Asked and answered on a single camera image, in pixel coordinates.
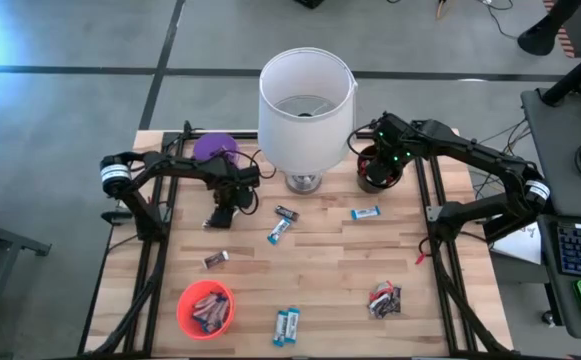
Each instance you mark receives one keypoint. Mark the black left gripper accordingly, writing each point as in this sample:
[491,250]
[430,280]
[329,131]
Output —
[235,182]

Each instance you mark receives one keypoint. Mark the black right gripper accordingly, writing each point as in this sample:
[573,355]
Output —
[392,140]

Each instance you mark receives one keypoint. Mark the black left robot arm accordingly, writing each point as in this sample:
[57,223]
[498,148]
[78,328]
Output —
[170,165]

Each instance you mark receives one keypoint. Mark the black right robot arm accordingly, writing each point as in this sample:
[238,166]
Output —
[470,150]

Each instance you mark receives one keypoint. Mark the black plastic bucket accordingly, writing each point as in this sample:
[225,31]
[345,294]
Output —
[365,187]

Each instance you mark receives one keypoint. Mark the purple pumpkin face bucket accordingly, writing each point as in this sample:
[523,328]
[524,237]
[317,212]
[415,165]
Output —
[215,145]

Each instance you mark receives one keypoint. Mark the silver lamp with white shade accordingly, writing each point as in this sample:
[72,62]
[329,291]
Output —
[306,125]

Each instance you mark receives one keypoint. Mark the orange pumpkin face bucket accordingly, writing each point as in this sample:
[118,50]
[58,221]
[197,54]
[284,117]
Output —
[187,310]

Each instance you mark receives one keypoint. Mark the white paper sheet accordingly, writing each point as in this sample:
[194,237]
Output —
[520,245]

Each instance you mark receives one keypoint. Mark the grey office desk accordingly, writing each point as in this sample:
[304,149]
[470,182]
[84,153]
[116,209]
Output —
[560,150]

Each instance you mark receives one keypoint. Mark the black stand leg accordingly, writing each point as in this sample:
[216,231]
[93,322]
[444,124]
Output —
[540,35]

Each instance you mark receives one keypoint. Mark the black slanted pole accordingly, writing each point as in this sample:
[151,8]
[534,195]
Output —
[575,75]

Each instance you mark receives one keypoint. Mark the grey metal side table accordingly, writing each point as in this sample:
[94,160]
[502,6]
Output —
[0,250]

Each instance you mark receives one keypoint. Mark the black aluminium rig frame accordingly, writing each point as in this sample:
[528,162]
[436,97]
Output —
[220,135]

